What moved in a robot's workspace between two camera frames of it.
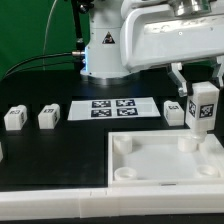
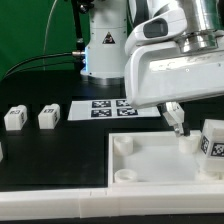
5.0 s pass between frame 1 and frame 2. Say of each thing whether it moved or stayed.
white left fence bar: stayed
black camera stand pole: stayed
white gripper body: moved
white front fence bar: stayed
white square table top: stayed
